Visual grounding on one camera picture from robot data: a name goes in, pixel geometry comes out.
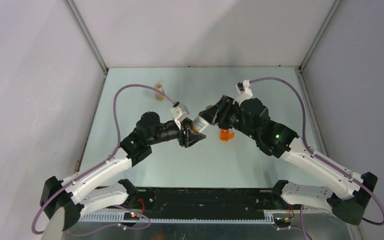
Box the white pill bottle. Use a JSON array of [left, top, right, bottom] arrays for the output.
[[190, 115, 210, 133]]

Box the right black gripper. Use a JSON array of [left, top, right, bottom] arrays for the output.
[[198, 95, 259, 141]]

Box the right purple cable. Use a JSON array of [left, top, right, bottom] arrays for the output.
[[249, 77, 384, 227]]

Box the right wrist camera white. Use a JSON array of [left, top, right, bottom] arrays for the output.
[[234, 79, 253, 105]]

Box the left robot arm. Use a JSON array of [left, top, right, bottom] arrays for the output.
[[40, 111, 209, 231]]

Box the orange pill organizer box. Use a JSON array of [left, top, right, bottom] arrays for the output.
[[219, 129, 235, 142]]

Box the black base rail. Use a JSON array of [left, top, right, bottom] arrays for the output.
[[122, 187, 290, 221]]

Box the amber glass pill bottle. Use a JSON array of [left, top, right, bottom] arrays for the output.
[[154, 83, 165, 101]]

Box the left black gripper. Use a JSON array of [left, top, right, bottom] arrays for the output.
[[147, 117, 206, 148]]

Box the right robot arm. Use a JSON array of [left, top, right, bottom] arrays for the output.
[[191, 95, 378, 226]]

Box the circuit board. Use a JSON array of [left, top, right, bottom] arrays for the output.
[[123, 212, 141, 221], [273, 216, 295, 229]]

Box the left circuit board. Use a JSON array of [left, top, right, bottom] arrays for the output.
[[123, 212, 141, 221]]

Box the purple cable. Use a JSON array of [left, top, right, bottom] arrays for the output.
[[31, 84, 178, 235], [249, 77, 384, 227]]

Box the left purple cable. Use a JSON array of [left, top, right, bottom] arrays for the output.
[[31, 84, 178, 235]]

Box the right circuit board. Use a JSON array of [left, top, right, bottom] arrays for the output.
[[273, 216, 295, 229]]

